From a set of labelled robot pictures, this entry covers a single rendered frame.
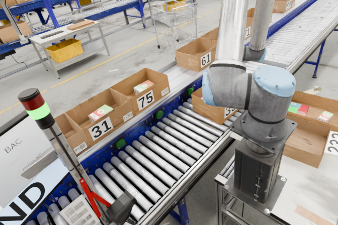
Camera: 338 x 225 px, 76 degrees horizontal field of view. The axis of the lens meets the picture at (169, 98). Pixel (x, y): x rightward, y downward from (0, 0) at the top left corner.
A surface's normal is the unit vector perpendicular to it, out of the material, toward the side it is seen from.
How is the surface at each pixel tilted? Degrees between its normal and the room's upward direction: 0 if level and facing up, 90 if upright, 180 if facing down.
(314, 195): 0
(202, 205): 0
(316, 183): 0
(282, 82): 9
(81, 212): 90
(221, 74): 50
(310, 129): 88
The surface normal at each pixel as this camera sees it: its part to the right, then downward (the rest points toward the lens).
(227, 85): -0.27, -0.08
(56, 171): 0.89, 0.07
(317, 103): -0.65, 0.49
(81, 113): 0.71, 0.31
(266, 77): -0.02, -0.76
